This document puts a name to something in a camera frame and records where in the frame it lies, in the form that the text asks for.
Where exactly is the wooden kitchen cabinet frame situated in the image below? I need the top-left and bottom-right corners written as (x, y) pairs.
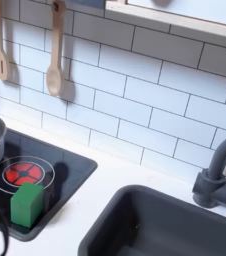
top-left (104, 0), bottom-right (226, 43)

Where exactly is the dark grey sink basin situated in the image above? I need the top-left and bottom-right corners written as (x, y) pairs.
top-left (77, 184), bottom-right (226, 256)

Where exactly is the wooden spoon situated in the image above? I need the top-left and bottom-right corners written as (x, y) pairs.
top-left (45, 0), bottom-right (68, 98)

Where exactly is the green block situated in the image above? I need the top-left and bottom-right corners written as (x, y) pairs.
top-left (9, 181), bottom-right (46, 230)

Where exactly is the grey tap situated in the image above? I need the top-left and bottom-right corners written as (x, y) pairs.
top-left (191, 132), bottom-right (226, 210)

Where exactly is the grey extractor hood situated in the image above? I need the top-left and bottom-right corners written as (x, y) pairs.
top-left (64, 0), bottom-right (107, 10)

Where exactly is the black toy stove top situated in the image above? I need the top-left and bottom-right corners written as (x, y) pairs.
top-left (0, 127), bottom-right (99, 243)

